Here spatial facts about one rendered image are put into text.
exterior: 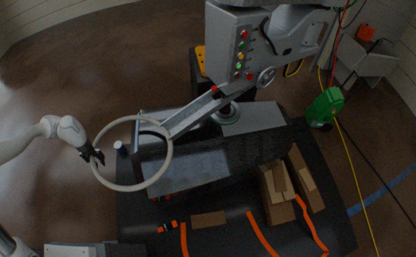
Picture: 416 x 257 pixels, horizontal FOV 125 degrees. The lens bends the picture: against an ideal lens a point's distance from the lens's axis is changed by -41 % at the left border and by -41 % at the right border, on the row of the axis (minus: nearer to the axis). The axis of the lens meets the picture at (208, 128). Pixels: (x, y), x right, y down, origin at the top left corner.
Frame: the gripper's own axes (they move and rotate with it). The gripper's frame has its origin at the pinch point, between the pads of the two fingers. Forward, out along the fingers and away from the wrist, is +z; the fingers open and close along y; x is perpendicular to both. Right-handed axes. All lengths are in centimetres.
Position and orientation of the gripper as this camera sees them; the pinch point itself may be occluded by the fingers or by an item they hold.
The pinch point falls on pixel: (99, 162)
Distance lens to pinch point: 120.8
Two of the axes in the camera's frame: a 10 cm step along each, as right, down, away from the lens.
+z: -0.9, 5.9, 8.0
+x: -3.0, -7.9, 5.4
